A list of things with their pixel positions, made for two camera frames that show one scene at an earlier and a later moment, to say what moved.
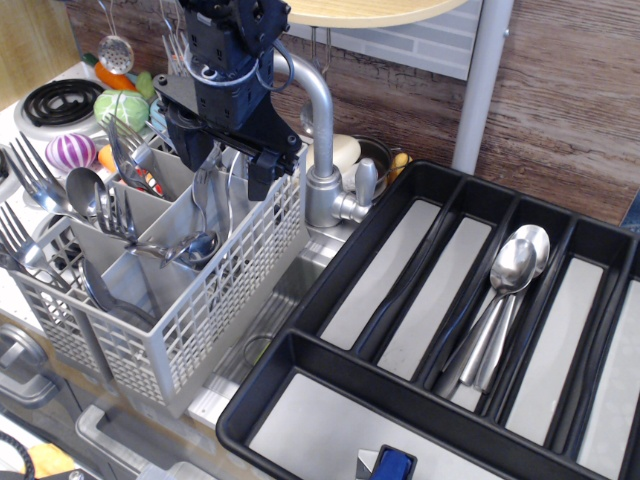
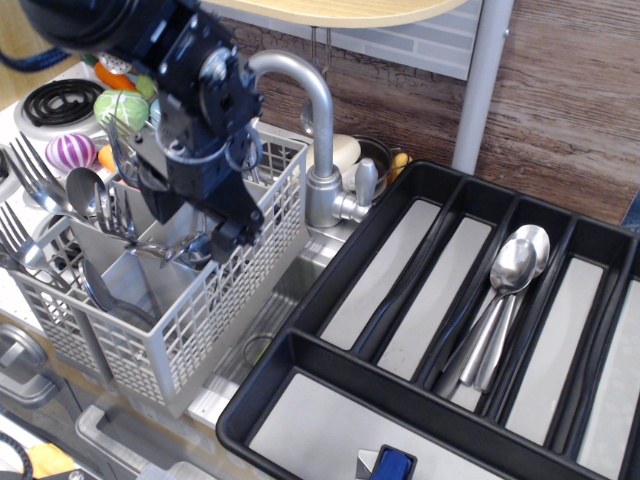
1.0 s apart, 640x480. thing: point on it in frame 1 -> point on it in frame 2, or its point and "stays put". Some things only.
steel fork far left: x=39 y=182 stays put
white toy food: x=346 y=152 stays put
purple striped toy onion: x=69 y=151 stays put
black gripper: x=235 y=102 -> x=217 y=182
